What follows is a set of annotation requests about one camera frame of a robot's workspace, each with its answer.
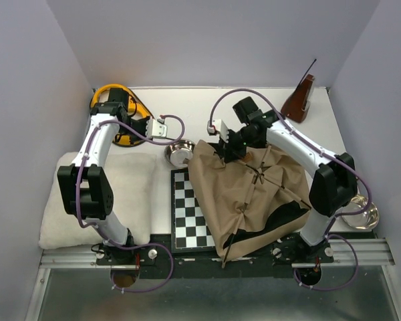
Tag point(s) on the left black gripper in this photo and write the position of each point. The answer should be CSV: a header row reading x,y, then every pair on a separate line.
x,y
144,121

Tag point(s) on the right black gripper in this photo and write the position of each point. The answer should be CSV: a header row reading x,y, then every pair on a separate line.
x,y
230,152

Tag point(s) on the beige fabric pet tent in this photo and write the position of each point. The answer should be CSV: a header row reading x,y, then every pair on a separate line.
x,y
260,198

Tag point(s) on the black tent pole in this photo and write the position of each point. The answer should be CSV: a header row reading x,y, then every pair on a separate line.
x,y
231,239
308,69

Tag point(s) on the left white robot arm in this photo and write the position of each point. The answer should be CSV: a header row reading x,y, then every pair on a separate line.
x,y
115,111

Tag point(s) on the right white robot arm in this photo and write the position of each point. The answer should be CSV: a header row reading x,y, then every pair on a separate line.
x,y
333,175

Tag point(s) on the steel pet bowl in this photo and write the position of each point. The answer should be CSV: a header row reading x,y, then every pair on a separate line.
x,y
367,220

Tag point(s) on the yellow double bowl holder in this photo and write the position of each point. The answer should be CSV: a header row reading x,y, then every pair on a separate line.
x,y
134,106

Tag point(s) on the white fluffy cushion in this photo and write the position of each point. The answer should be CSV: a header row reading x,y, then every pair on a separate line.
x,y
131,178

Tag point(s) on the brown wooden metronome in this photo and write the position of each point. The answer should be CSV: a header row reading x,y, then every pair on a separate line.
x,y
297,105

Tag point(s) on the black white chessboard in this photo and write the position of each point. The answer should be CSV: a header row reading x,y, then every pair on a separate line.
x,y
189,229

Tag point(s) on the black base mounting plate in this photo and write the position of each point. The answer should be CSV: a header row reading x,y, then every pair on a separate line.
x,y
153,263

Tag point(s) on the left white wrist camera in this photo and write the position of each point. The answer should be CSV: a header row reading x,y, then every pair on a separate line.
x,y
156,128

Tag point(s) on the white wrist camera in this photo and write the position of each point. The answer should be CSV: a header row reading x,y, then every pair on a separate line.
x,y
156,128
218,128

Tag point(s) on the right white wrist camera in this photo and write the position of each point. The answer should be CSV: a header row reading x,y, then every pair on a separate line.
x,y
218,128

